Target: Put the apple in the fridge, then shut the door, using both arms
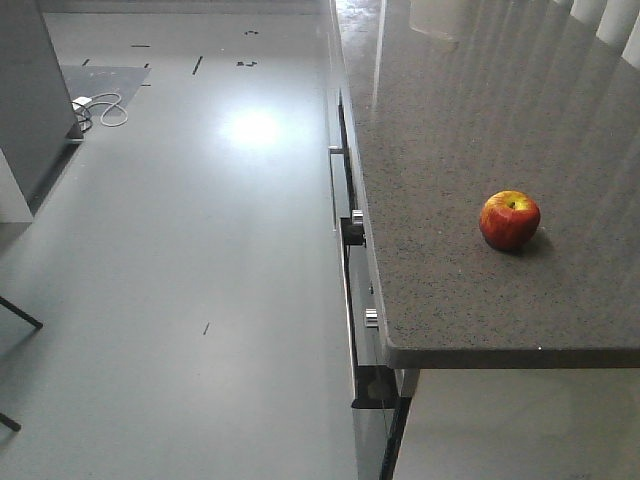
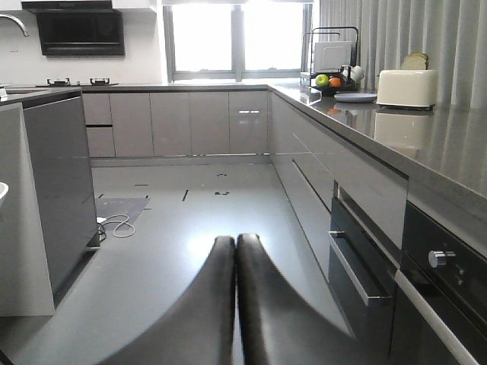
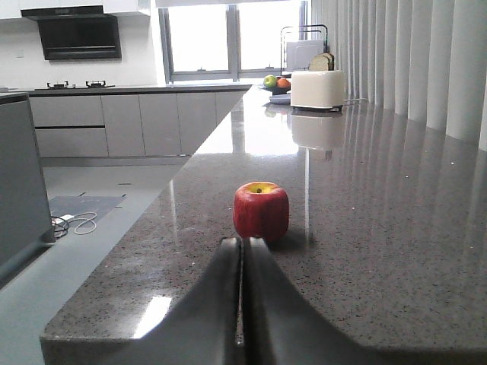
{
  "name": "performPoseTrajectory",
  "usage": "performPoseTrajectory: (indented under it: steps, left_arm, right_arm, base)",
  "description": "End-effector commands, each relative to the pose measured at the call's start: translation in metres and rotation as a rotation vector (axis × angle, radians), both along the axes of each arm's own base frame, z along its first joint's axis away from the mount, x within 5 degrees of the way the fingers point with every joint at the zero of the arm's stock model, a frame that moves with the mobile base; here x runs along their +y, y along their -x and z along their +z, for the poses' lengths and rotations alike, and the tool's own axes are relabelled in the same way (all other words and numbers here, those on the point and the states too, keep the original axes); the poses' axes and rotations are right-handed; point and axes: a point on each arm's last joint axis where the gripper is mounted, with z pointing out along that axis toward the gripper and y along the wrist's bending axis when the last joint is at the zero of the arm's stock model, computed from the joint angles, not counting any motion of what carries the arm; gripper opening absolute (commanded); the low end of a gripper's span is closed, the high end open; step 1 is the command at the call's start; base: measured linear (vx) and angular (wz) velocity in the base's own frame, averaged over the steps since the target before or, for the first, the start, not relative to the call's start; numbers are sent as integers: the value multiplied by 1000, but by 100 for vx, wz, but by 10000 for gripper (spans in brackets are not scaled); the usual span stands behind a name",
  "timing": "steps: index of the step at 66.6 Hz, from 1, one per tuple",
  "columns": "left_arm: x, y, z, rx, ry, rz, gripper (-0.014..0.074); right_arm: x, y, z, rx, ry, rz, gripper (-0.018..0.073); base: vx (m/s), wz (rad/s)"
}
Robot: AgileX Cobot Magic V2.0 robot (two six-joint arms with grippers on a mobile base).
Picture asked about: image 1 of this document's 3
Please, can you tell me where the glossy black oven front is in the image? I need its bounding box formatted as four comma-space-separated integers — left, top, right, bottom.
328, 91, 409, 479

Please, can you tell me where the grey cabinet at left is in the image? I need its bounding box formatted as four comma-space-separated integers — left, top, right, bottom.
1, 1, 83, 223

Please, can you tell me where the red yellow apple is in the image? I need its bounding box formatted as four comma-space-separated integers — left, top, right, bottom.
479, 190, 541, 252

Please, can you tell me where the silver oven knob upper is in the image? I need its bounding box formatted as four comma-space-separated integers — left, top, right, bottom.
350, 209, 364, 228

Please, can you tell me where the white coiled cable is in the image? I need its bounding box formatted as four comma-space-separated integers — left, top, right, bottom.
74, 92, 129, 128

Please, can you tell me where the white power adapter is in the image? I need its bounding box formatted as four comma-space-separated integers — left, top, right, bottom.
71, 96, 93, 111

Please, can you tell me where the silver oven knob lower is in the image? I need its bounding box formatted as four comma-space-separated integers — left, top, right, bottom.
364, 308, 379, 329

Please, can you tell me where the black metal stand leg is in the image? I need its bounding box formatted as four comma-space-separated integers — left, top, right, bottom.
0, 297, 44, 330

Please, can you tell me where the silver oven knob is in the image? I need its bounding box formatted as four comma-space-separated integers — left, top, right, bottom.
364, 308, 379, 329
350, 209, 364, 228

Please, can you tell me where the grey speckled kitchen counter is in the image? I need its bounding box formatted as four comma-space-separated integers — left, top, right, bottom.
336, 1, 639, 369

